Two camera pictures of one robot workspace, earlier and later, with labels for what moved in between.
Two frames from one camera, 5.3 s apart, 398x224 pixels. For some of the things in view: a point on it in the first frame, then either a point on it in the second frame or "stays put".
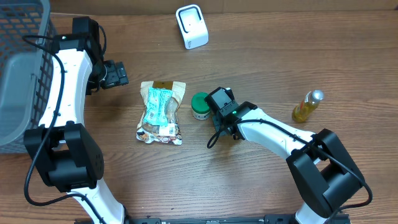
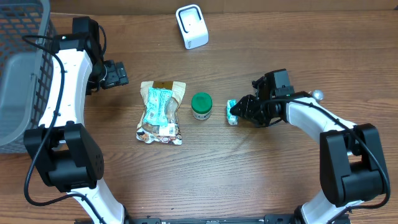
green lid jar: x=201 y=110 stays put
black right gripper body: x=217 y=120 -> x=257 y=112
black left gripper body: x=114 y=76 stays put
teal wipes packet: x=157 y=102 stays put
